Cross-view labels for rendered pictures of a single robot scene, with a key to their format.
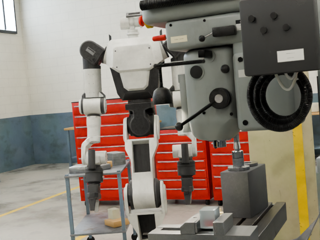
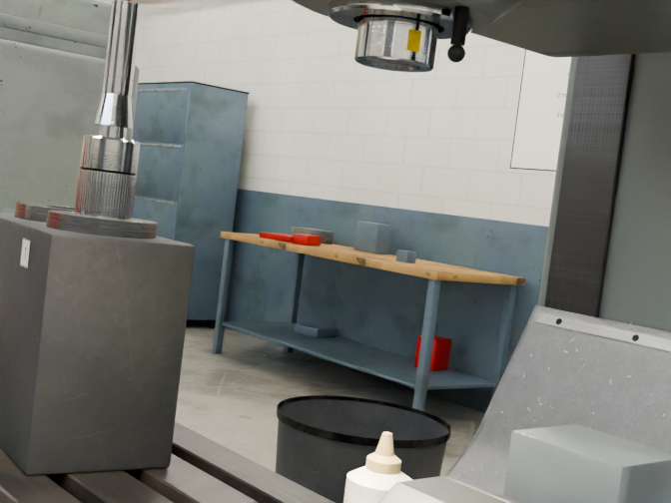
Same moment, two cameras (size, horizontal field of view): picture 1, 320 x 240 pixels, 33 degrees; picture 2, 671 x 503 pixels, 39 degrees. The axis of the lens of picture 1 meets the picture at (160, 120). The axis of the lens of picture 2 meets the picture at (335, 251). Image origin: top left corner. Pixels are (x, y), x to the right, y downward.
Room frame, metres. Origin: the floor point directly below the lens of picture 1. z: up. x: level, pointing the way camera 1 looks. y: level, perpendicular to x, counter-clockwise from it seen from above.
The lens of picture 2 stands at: (1.67, 0.31, 1.20)
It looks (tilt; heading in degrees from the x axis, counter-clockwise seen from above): 3 degrees down; 297
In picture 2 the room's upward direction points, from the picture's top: 7 degrees clockwise
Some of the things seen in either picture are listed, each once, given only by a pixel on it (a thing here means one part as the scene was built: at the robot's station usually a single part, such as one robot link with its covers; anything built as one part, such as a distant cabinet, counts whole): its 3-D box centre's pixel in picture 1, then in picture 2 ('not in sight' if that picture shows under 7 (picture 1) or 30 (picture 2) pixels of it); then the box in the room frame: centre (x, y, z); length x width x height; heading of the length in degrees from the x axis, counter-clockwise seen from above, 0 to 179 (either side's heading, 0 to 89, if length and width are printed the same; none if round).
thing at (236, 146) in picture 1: (236, 137); (119, 71); (2.21, -0.31, 1.28); 0.03 x 0.03 x 0.11
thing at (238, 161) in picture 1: (238, 159); (107, 183); (2.21, -0.31, 1.19); 0.05 x 0.05 x 0.06
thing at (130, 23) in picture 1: (130, 24); not in sight; (2.69, 0.10, 1.84); 0.10 x 0.07 x 0.09; 86
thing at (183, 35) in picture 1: (222, 32); not in sight; (1.90, -0.24, 1.68); 0.34 x 0.24 x 0.10; 67
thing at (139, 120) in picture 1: (142, 117); not in sight; (2.78, 0.09, 1.37); 0.28 x 0.13 x 0.18; 176
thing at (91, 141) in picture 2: (237, 152); (111, 144); (2.21, -0.31, 1.22); 0.05 x 0.05 x 0.01
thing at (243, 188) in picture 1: (245, 188); (71, 324); (2.25, -0.33, 1.06); 0.22 x 0.12 x 0.20; 150
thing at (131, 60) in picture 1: (136, 65); not in sight; (2.75, 0.09, 1.63); 0.34 x 0.30 x 0.36; 86
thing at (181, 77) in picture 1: (186, 103); not in sight; (1.96, -0.10, 1.44); 0.04 x 0.04 x 0.21; 67
